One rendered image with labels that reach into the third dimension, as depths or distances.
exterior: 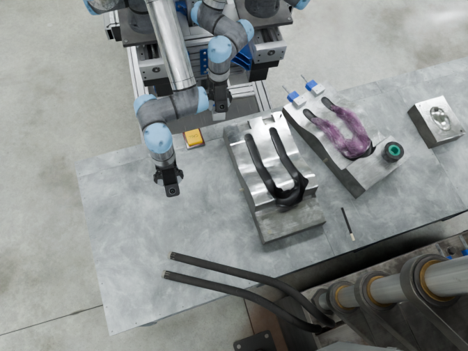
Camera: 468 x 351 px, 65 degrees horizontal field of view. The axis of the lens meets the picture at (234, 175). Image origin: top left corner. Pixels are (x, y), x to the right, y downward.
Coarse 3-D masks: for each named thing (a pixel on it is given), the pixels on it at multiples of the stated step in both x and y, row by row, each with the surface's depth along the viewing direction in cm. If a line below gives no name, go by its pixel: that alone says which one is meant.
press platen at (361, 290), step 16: (368, 272) 94; (384, 272) 94; (368, 288) 91; (368, 304) 91; (384, 304) 90; (400, 304) 91; (384, 320) 90; (400, 320) 90; (416, 320) 90; (400, 336) 89; (416, 336) 88; (432, 336) 89
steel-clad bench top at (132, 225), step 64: (448, 64) 183; (384, 128) 167; (128, 192) 148; (192, 192) 150; (320, 192) 153; (384, 192) 155; (448, 192) 157; (128, 256) 139; (192, 256) 140; (256, 256) 142; (320, 256) 143; (128, 320) 131
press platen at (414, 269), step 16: (416, 256) 73; (432, 256) 70; (400, 272) 73; (416, 272) 69; (416, 288) 68; (416, 304) 70; (432, 304) 67; (448, 304) 67; (464, 304) 68; (432, 320) 69; (448, 320) 66; (464, 320) 67; (448, 336) 68; (464, 336) 66
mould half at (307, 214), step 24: (240, 144) 150; (264, 144) 151; (288, 144) 151; (240, 168) 146; (264, 192) 138; (312, 192) 144; (264, 216) 142; (288, 216) 142; (312, 216) 143; (264, 240) 138
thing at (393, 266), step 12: (444, 240) 150; (456, 240) 151; (420, 252) 148; (432, 252) 148; (444, 252) 149; (456, 252) 149; (384, 264) 145; (396, 264) 146; (348, 276) 143; (312, 288) 140; (336, 324) 138; (324, 336) 134; (336, 336) 134; (348, 336) 135; (360, 336) 135
